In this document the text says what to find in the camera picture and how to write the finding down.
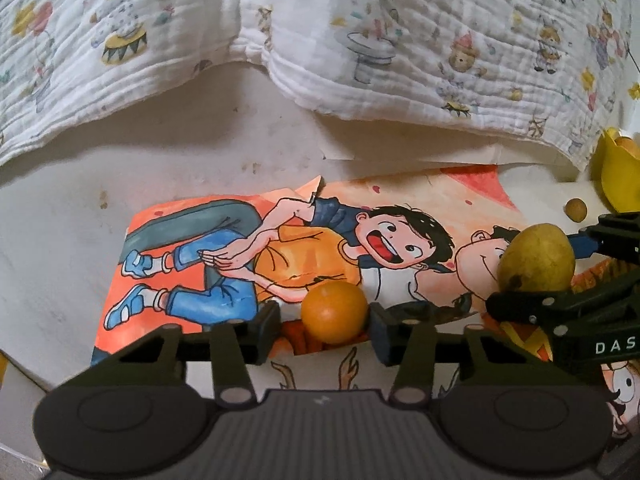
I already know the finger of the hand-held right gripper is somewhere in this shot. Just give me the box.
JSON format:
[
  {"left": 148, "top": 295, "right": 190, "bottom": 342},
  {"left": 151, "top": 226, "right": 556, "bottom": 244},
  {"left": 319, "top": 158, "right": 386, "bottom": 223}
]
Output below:
[
  {"left": 486, "top": 259, "right": 640, "bottom": 342},
  {"left": 566, "top": 212, "right": 640, "bottom": 262}
]

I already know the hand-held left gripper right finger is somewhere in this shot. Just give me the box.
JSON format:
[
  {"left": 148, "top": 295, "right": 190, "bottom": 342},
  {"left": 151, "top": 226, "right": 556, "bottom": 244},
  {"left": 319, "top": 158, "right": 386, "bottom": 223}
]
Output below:
[{"left": 369, "top": 303, "right": 551, "bottom": 406}]

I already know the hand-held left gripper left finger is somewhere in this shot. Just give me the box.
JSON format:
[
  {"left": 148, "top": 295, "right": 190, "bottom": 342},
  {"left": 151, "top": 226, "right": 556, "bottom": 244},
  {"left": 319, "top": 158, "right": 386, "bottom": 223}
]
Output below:
[{"left": 100, "top": 302, "right": 281, "bottom": 406}]

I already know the yellow-green pear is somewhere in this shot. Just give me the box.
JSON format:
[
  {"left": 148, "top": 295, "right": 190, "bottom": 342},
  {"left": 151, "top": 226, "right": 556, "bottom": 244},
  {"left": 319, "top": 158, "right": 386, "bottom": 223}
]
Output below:
[{"left": 497, "top": 223, "right": 577, "bottom": 293}]

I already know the orange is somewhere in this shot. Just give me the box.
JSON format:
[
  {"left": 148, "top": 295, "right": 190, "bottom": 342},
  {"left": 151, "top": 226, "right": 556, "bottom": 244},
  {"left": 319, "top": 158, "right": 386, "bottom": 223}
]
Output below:
[{"left": 301, "top": 282, "right": 369, "bottom": 345}]

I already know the yellow plastic bowl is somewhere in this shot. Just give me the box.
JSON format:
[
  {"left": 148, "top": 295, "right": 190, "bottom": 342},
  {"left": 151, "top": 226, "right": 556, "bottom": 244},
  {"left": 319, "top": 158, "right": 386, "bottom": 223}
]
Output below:
[{"left": 591, "top": 128, "right": 640, "bottom": 214}]

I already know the white printed blanket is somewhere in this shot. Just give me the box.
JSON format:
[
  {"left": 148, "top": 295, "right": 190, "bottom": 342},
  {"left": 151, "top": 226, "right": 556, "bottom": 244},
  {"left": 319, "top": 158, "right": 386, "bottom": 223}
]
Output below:
[{"left": 0, "top": 0, "right": 640, "bottom": 173}]

